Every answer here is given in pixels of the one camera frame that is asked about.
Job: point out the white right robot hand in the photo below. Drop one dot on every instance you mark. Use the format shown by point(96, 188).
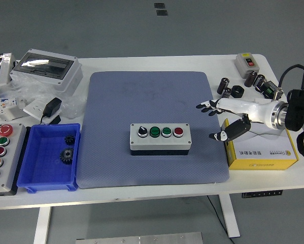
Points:
point(245, 108)

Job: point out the grey four-button control box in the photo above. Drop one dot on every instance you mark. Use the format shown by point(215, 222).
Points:
point(160, 143)

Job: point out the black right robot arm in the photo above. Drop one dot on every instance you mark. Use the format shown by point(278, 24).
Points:
point(297, 111)

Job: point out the grey five-button control box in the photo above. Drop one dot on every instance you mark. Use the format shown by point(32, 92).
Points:
point(12, 165)

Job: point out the black hex nut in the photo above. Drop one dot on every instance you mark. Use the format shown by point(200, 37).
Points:
point(237, 92)

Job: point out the black cylindrical capacitor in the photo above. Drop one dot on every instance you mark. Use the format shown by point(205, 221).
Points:
point(223, 86)
point(226, 93)
point(250, 78)
point(259, 81)

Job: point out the black module with green terminal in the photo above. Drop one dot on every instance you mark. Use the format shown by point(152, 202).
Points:
point(268, 90)

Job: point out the yellow and white cardboard box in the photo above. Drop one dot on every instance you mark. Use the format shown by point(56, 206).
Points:
point(258, 152)

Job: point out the black table control panel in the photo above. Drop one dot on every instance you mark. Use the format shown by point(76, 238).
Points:
point(262, 194)

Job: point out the white table leg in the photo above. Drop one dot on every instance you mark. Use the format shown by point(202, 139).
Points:
point(42, 226)
point(230, 218)

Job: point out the grey-blue table mat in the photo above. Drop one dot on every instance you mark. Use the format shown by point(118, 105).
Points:
point(121, 101)

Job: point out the dark floor plate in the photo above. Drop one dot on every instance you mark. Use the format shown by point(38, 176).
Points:
point(159, 5)
point(162, 13)

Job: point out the small black gear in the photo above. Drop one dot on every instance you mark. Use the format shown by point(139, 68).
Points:
point(69, 140)

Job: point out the large black gear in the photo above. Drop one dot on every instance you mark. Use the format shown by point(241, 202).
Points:
point(66, 155)

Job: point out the black power adapter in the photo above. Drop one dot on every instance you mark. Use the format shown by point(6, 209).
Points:
point(52, 106)

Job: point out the blue plastic bin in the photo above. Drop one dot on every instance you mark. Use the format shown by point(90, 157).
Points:
point(47, 172)

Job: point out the clear plastic bag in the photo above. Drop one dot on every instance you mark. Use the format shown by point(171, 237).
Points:
point(32, 86)

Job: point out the white circuit breaker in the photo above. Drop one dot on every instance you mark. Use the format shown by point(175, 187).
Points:
point(8, 108)

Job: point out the white rectangular box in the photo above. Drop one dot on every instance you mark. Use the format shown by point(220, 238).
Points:
point(4, 73)

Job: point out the grey two-button switch box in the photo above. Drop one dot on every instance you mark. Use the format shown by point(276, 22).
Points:
point(241, 64)

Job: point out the grey enclosure with clear lid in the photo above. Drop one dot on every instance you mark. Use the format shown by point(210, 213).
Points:
point(65, 81)

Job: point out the white wall socket plate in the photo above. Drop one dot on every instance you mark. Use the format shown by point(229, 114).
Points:
point(33, 108)

